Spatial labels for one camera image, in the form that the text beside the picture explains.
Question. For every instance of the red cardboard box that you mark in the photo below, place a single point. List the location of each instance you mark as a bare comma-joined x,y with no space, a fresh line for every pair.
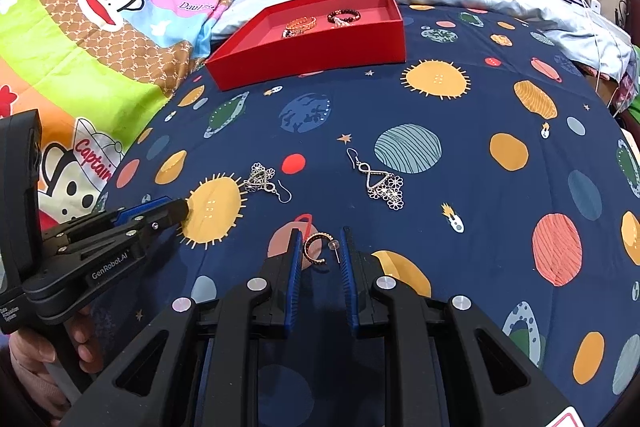
300,57

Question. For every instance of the navy planet print sheet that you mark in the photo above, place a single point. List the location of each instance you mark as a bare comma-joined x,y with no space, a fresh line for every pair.
450,207

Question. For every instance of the person's left hand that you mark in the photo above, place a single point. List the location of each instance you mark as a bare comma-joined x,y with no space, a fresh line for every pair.
30,357

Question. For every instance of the dark metal frame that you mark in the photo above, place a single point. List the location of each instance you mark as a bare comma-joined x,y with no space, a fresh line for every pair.
627,9

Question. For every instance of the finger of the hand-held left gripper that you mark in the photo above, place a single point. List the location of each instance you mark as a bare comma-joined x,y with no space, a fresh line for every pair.
142,208
175,212

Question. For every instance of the silver filigree drop earring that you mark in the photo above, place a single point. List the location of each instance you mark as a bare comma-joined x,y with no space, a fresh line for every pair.
387,196
257,174

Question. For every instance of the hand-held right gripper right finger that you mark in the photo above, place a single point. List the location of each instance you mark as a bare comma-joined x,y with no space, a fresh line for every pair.
350,277

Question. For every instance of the small hoop earring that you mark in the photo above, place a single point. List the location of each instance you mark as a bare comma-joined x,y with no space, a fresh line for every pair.
305,251

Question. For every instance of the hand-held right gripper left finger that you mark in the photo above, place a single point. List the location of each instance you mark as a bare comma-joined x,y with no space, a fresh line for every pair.
295,277

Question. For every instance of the cartoon monkey quilt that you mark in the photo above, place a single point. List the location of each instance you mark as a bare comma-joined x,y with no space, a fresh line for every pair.
75,32

